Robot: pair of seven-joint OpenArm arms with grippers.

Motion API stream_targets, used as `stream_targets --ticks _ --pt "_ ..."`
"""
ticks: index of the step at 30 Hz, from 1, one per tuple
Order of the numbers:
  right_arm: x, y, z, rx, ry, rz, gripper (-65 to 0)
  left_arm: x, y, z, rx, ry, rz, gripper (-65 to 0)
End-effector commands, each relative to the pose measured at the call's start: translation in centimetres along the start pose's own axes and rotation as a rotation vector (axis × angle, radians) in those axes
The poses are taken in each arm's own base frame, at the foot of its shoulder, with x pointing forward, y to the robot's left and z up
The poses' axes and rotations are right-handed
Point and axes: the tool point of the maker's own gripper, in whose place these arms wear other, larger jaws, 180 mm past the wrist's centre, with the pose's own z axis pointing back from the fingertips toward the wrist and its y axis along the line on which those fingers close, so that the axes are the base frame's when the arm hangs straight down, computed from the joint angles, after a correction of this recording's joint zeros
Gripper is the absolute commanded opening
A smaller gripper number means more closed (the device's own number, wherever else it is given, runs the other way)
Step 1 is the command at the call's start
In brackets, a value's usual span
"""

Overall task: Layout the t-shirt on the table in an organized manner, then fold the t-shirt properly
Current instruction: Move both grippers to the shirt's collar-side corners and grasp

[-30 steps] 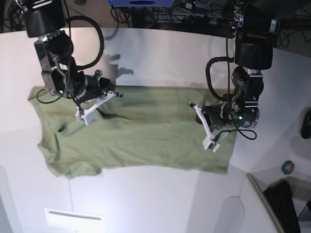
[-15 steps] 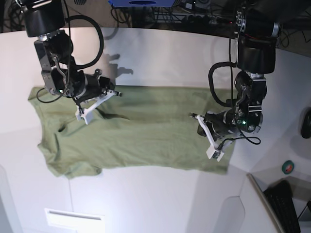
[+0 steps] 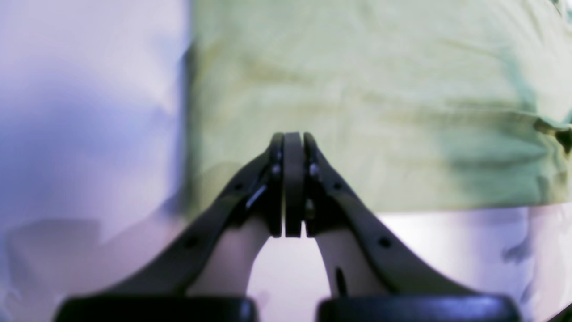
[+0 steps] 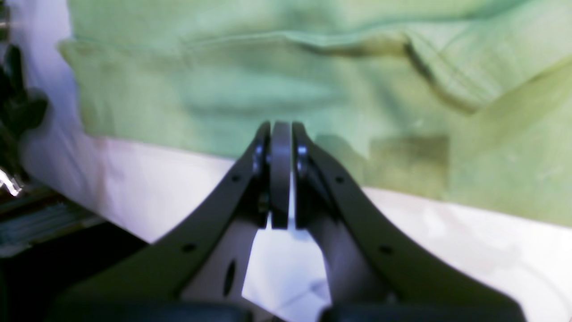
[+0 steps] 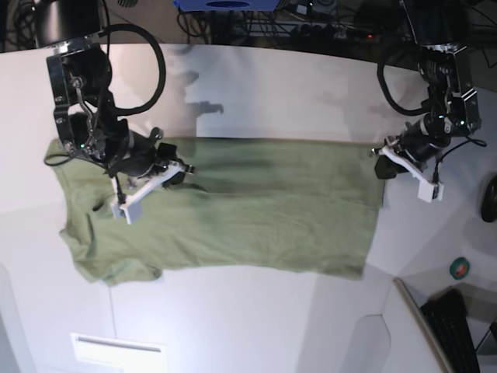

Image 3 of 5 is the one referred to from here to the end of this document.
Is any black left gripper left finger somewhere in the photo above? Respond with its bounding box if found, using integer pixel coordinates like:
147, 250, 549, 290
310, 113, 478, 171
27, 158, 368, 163
55, 134, 284, 322

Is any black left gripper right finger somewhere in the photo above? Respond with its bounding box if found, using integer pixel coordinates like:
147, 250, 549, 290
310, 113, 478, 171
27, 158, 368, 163
303, 133, 522, 322

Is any green t-shirt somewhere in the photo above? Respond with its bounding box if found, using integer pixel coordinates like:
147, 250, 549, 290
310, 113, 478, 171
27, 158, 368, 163
187, 0, 571, 214

